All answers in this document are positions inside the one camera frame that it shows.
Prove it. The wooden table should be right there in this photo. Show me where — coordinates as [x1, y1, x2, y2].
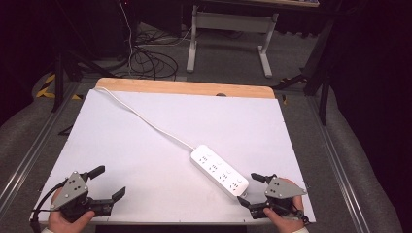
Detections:
[95, 77, 276, 100]

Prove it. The thin white floor cable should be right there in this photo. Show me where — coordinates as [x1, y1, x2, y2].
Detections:
[118, 0, 134, 78]

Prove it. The metal floor rail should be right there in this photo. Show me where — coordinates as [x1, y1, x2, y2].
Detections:
[0, 82, 82, 210]
[306, 96, 361, 233]

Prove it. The white power strip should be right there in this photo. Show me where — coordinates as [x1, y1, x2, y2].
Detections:
[189, 144, 250, 198]

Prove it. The white power strip cable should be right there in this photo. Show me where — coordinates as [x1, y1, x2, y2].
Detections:
[95, 86, 196, 151]

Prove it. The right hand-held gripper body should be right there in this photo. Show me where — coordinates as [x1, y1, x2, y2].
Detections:
[249, 174, 308, 221]

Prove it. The white metal desk frame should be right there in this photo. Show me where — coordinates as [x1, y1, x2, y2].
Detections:
[186, 4, 280, 80]

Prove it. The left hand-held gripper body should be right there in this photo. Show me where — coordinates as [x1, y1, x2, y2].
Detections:
[50, 170, 115, 224]

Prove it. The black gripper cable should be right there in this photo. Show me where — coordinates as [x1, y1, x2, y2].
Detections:
[29, 180, 68, 233]
[291, 207, 311, 226]

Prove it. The black floor cable bundle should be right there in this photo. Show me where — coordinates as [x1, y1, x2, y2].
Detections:
[128, 30, 180, 82]

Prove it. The yellow black floor tape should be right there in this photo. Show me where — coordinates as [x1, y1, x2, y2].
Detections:
[35, 73, 83, 101]

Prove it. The person's left hand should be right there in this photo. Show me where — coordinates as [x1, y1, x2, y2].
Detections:
[48, 187, 97, 233]

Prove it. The person's right hand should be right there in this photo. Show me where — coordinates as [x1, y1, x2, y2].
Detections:
[262, 177, 305, 233]

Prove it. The black tripod stand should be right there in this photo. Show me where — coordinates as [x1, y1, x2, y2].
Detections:
[51, 0, 116, 114]
[271, 17, 336, 126]

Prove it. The white table cover board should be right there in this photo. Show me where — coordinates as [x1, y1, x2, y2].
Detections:
[29, 88, 317, 225]

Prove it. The wooden desk top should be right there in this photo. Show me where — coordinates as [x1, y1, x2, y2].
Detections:
[207, 0, 321, 8]

